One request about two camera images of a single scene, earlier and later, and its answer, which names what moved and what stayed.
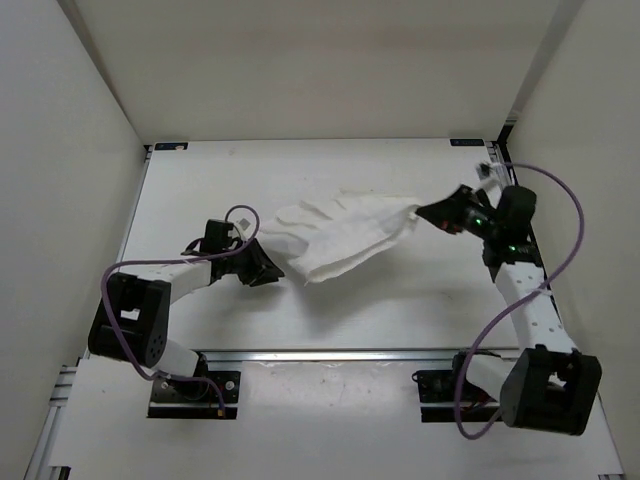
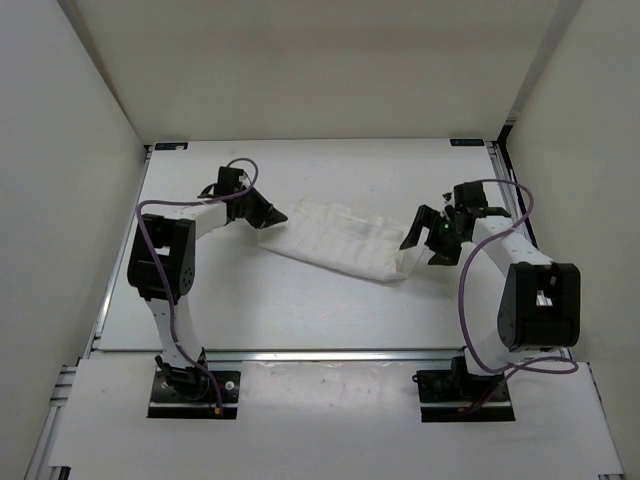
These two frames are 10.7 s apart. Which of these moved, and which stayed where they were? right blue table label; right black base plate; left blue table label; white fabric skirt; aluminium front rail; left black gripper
Moved: left black gripper; white fabric skirt
Stayed: left blue table label; aluminium front rail; right black base plate; right blue table label
